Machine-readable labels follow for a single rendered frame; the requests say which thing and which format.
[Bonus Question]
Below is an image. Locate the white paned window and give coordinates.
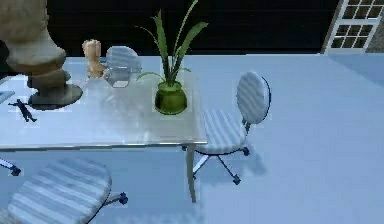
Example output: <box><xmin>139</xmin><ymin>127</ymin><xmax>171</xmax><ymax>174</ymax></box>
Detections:
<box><xmin>321</xmin><ymin>0</ymin><xmax>384</xmax><ymax>55</ymax></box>

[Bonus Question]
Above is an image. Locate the small tan figurine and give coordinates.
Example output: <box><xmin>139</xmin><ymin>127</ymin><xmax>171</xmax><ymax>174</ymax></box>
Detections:
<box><xmin>81</xmin><ymin>39</ymin><xmax>107</xmax><ymax>80</ymax></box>

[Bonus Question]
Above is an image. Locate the small dark figurine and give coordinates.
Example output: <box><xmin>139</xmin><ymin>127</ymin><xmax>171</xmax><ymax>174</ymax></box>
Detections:
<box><xmin>7</xmin><ymin>98</ymin><xmax>38</xmax><ymax>124</ymax></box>

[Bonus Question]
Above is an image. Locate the glass top table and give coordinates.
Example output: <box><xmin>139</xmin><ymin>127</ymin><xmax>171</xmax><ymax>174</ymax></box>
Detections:
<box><xmin>0</xmin><ymin>55</ymin><xmax>208</xmax><ymax>204</ymax></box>

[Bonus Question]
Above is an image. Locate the large beige stone statue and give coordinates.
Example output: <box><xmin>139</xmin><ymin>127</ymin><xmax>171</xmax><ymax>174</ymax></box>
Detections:
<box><xmin>0</xmin><ymin>0</ymin><xmax>84</xmax><ymax>111</ymax></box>

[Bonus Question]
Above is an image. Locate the green potted house plant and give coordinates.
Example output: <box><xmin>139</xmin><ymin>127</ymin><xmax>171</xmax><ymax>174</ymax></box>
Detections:
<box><xmin>135</xmin><ymin>0</ymin><xmax>210</xmax><ymax>116</ymax></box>

